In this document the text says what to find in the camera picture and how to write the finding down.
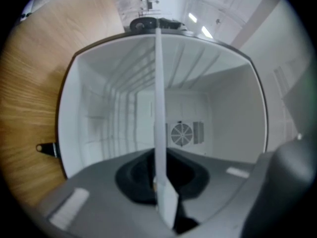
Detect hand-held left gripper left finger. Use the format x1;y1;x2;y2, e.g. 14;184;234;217
37;147;175;238

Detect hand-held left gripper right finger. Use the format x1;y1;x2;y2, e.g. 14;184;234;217
165;147;275;238

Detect white fridge with black frame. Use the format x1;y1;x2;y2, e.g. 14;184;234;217
55;30;271;181

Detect white fridge fan vent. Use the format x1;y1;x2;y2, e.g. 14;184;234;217
169;119;205;148

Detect black device behind fridge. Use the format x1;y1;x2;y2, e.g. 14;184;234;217
129;16;189;33

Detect white box with black dots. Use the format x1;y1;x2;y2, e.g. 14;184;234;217
19;0;36;22

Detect black fridge hinge bracket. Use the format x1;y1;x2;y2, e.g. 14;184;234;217
36;142;60;159

